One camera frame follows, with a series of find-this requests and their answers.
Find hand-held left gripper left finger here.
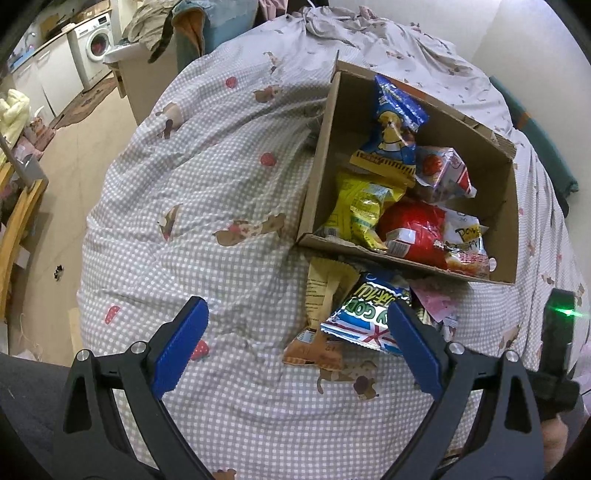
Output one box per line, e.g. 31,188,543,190
51,295,217,480

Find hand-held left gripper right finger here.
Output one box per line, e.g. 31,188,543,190
369,300,549,480

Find green blue flag snack packet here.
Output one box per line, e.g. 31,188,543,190
320,272,413,357

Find white packet with yellow lettering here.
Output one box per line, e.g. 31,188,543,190
438,210,491,278

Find red snack packet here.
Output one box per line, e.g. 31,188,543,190
376,198,450,272

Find cardboard box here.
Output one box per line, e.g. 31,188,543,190
295,50,520,286

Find yellow green snack packet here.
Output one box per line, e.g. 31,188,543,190
318,172,408,251

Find white packet with red circle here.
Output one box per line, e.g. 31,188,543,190
414,146,477,205

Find blue cartoon snack packet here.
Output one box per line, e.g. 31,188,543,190
349,74,430,176

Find pink snack wrapper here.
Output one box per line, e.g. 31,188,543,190
410,285,461,325

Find brown snack packet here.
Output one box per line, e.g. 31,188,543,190
283,323,345,373

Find pale yellow snack packet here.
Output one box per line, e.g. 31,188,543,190
305,257,362,331

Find checked printed blanket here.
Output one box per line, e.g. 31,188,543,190
81,4,588,480

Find person's grey trouser leg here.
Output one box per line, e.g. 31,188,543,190
0,352,89,480

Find wooden rack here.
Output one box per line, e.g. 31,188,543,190
0,174,49,325

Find teal pillow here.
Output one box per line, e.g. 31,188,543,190
488,75,581,219

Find patterned floor rug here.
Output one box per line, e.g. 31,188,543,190
50,73,122,131

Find white side table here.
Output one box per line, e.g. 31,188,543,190
103,43,182,126

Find yellow quilted cloth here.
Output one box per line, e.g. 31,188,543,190
0,87,31,154

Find white kitchen cabinets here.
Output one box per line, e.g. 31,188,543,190
8,41,85,117

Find grey tabby cat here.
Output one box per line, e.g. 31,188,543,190
148,18,175,64

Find white washing machine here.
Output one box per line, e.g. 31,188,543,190
68,13,115,89

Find pile of clothes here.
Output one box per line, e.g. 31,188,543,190
121,0,180,48

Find grey metal bracket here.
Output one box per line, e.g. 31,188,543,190
0,136,49,186

